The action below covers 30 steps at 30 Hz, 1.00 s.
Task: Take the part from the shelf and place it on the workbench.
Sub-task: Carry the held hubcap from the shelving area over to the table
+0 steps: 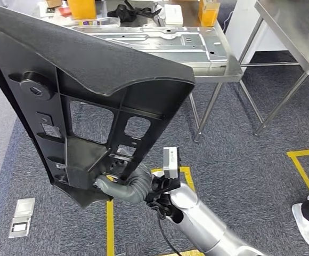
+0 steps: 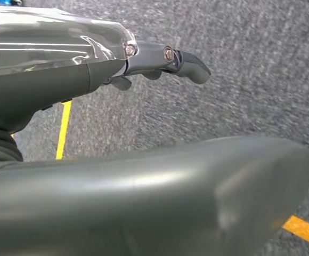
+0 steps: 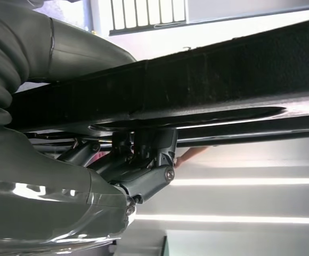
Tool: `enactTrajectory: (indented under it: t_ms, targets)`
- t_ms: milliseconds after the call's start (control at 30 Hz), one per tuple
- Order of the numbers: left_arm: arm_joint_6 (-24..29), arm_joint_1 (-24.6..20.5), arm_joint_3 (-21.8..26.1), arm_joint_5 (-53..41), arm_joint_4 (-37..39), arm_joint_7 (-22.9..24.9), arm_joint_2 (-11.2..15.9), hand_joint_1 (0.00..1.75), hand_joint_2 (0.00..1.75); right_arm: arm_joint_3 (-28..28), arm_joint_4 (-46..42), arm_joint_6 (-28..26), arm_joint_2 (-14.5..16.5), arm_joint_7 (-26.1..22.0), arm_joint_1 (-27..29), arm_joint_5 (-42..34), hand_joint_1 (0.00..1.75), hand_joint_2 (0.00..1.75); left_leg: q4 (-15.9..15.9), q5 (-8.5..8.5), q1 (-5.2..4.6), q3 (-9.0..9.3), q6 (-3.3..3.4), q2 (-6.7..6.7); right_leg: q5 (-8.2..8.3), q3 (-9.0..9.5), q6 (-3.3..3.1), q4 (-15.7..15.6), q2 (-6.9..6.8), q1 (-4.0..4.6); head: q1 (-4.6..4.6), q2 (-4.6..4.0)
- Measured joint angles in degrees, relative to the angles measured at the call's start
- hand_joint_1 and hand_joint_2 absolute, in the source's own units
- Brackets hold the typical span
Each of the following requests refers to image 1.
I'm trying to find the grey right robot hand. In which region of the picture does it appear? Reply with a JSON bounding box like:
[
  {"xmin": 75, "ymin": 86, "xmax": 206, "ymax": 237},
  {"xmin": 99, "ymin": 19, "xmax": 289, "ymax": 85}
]
[{"xmin": 93, "ymin": 174, "xmax": 133, "ymax": 205}]

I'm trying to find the black plastic panel part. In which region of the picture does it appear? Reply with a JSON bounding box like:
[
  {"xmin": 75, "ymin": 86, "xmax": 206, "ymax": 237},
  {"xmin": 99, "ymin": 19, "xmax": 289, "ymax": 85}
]
[{"xmin": 0, "ymin": 2, "xmax": 197, "ymax": 209}]

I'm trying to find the steel workbench table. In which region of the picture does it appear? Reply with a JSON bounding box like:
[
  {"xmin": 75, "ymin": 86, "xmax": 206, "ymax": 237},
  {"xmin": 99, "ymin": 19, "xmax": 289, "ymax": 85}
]
[{"xmin": 72, "ymin": 0, "xmax": 243, "ymax": 143}]

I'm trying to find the silver floor socket plate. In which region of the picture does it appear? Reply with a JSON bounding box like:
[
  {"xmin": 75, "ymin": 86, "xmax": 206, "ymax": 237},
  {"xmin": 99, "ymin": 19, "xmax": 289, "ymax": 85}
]
[{"xmin": 8, "ymin": 197, "xmax": 36, "ymax": 239}]

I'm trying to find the stamped sheet metal plate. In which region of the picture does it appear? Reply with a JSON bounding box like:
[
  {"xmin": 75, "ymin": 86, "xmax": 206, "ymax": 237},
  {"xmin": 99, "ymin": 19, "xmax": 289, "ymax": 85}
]
[{"xmin": 73, "ymin": 26, "xmax": 229, "ymax": 68}]

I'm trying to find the clear plastic tray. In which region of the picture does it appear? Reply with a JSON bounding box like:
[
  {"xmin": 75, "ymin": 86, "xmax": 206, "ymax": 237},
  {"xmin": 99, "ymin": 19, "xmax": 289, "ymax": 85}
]
[{"xmin": 72, "ymin": 17, "xmax": 121, "ymax": 28}]

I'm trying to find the orange box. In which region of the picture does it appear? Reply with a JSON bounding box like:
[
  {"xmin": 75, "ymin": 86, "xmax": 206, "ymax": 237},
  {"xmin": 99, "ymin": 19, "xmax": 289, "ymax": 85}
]
[{"xmin": 67, "ymin": 0, "xmax": 97, "ymax": 20}]

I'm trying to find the white flat box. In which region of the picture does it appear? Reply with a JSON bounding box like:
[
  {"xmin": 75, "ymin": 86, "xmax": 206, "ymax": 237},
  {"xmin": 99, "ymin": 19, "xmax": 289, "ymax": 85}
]
[{"xmin": 164, "ymin": 4, "xmax": 184, "ymax": 27}]

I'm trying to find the yellow carton box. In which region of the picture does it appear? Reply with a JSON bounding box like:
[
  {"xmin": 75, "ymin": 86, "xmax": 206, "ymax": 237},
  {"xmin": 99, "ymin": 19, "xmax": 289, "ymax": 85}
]
[{"xmin": 197, "ymin": 0, "xmax": 222, "ymax": 28}]

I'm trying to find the white cabinet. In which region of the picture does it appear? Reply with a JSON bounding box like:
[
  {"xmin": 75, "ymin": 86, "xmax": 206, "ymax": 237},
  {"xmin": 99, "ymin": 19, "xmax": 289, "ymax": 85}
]
[{"xmin": 225, "ymin": 0, "xmax": 289, "ymax": 61}]

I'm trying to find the bare steel table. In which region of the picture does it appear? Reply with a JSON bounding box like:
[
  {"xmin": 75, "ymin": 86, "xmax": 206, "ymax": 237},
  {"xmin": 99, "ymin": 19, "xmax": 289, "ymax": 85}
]
[{"xmin": 238, "ymin": 0, "xmax": 309, "ymax": 137}]

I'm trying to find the thin black cable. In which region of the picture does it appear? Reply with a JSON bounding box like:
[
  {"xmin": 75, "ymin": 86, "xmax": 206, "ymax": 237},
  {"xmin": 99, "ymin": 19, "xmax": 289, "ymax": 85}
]
[{"xmin": 157, "ymin": 208, "xmax": 183, "ymax": 256}]

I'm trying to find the black strap bundle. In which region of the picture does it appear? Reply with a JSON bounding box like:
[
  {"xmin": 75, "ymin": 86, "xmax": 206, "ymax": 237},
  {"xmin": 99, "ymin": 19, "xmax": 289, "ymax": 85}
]
[{"xmin": 106, "ymin": 0, "xmax": 162, "ymax": 24}]

